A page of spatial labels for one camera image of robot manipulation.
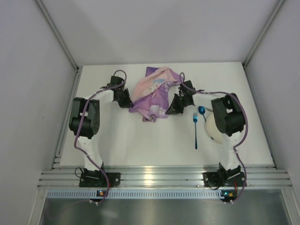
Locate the perforated cable duct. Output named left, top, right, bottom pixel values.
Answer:
left=47, top=189, right=236, bottom=199

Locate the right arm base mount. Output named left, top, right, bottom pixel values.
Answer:
left=202, top=172, right=246, bottom=189

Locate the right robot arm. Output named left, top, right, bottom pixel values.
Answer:
left=166, top=81, right=248, bottom=176

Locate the blue metal fork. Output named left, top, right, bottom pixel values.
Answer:
left=193, top=112, right=198, bottom=150

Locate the blue metal spoon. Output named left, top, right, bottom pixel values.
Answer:
left=198, top=106, right=207, bottom=122

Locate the aluminium mounting rail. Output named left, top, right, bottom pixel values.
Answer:
left=37, top=166, right=292, bottom=189

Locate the cream round plate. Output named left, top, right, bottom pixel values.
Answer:
left=206, top=113, right=223, bottom=143

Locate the right aluminium frame post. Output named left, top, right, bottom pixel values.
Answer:
left=242, top=0, right=288, bottom=68

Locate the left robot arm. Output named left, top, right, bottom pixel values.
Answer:
left=69, top=75, right=133, bottom=172

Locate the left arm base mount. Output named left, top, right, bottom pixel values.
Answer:
left=75, top=167, right=121, bottom=188

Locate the left aluminium frame post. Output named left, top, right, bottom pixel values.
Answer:
left=35, top=0, right=80, bottom=71

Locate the purple printed placemat cloth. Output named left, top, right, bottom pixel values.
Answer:
left=129, top=67, right=180, bottom=122

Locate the aluminium frame post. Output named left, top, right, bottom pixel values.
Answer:
left=242, top=0, right=288, bottom=68
left=35, top=0, right=80, bottom=71

